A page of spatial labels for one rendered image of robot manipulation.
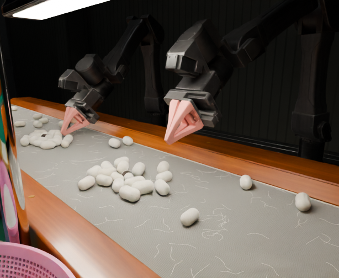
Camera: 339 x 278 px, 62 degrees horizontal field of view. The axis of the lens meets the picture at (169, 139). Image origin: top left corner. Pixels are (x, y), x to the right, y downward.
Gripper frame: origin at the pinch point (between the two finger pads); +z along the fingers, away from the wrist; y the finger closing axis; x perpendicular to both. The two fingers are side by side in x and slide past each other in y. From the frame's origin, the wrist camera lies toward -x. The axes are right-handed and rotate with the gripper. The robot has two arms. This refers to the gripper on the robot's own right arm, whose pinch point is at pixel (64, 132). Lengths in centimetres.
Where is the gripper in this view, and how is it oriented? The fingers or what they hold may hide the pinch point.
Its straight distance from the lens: 84.9
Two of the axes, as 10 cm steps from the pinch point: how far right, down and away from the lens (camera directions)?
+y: 6.9, 1.9, -7.0
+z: -5.4, 7.8, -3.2
